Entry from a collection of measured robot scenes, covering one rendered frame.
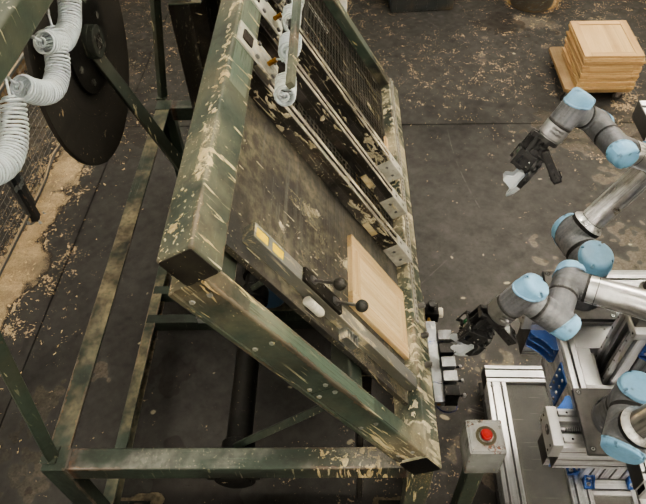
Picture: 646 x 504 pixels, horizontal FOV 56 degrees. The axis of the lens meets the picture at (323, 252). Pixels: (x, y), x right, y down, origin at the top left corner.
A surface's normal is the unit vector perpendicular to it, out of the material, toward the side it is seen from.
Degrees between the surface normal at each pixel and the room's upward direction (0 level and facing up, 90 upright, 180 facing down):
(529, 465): 0
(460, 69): 0
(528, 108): 0
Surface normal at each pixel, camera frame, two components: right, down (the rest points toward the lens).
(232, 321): -0.01, 0.76
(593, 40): -0.04, -0.65
